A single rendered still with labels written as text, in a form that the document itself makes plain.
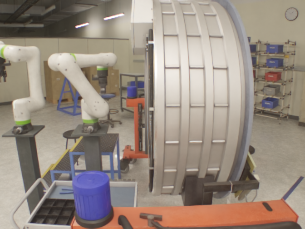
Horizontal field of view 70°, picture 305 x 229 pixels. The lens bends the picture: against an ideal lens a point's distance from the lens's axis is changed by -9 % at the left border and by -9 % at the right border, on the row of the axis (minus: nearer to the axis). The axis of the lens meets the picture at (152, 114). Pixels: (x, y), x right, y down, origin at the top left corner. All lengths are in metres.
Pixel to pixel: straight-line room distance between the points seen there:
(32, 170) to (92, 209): 1.41
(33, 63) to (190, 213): 1.65
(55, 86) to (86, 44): 2.53
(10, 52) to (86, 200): 1.44
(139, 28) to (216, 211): 0.98
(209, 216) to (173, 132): 0.47
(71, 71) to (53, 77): 6.58
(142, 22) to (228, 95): 0.59
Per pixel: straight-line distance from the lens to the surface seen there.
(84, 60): 1.76
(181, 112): 1.11
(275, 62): 5.93
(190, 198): 1.40
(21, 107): 1.97
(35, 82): 2.06
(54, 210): 1.44
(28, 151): 2.06
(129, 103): 2.89
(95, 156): 1.92
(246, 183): 1.22
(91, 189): 0.71
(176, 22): 1.29
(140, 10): 1.43
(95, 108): 1.65
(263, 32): 6.93
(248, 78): 1.18
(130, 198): 1.46
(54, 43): 9.34
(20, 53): 1.95
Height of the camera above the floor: 1.47
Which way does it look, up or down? 14 degrees down
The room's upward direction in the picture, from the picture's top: straight up
